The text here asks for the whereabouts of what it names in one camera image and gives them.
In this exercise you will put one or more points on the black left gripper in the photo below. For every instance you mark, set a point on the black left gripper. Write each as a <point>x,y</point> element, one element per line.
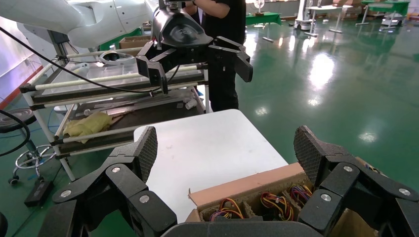
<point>176,32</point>

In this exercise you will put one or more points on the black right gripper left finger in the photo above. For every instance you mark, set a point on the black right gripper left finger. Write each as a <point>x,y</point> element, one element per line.
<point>131,196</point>

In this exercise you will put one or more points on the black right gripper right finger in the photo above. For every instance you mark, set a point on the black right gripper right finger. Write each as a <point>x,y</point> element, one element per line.
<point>353,189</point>

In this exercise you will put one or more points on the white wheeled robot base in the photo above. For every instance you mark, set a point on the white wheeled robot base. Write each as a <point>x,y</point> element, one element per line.
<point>392,20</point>
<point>302,19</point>

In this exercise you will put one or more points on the bare person forearm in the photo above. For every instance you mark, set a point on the bare person forearm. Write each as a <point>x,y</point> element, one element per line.
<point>212,8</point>

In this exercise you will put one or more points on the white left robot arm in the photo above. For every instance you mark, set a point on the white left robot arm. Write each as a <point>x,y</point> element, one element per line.
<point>82,19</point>

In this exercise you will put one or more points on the person in black clothes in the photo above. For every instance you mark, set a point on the person in black clothes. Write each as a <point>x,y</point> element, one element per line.
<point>226,49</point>

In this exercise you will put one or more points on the small brown carton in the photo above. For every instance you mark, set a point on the small brown carton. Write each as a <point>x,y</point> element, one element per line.
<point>134,42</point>

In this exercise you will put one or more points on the yellow cloth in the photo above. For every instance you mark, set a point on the yellow cloth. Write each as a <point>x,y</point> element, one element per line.
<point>86,126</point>

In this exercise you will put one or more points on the white standing fan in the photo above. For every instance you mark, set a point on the white standing fan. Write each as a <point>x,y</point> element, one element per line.
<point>259,5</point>

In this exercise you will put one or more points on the clear plastic compartment tray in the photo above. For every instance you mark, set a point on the clear plastic compartment tray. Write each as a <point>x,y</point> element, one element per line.
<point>108,72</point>

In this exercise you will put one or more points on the black power adapter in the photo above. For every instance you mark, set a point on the black power adapter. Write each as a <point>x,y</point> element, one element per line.
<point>39,193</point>

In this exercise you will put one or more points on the brown cardboard divider box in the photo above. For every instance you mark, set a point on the brown cardboard divider box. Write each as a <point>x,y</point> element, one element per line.
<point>248,184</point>

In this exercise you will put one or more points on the black stool chrome base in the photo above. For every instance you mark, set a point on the black stool chrome base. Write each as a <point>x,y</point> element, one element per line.
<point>13,119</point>

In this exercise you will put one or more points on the white metal leg table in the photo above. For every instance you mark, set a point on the white metal leg table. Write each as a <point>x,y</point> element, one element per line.
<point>327,7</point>

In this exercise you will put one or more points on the stacked brown cartons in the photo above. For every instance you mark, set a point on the stacked brown cartons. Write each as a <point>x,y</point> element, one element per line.
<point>350,11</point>

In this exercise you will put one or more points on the cart with white tube frame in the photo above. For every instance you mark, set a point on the cart with white tube frame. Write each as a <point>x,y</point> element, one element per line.
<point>82,95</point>

